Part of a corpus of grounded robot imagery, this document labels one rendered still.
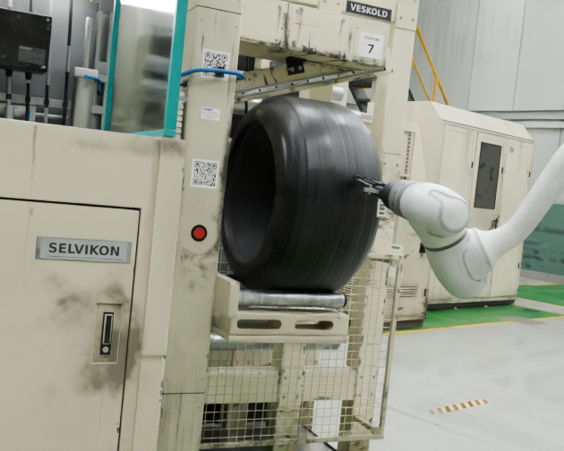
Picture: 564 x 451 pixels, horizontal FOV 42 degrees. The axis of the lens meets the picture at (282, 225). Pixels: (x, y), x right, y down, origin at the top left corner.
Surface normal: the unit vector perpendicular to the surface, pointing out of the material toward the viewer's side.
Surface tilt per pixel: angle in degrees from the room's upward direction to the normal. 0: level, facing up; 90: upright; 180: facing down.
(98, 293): 90
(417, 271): 90
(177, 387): 90
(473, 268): 108
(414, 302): 90
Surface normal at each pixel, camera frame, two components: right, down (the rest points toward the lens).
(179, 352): 0.41, 0.09
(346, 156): 0.41, -0.35
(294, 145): -0.32, -0.37
